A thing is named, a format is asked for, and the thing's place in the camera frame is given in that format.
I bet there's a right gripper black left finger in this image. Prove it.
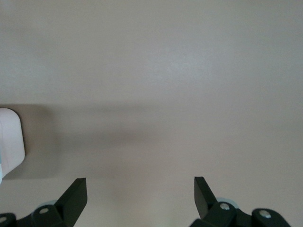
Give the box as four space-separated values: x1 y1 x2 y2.
0 178 88 227

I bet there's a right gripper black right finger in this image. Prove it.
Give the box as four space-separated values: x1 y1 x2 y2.
193 176 288 227

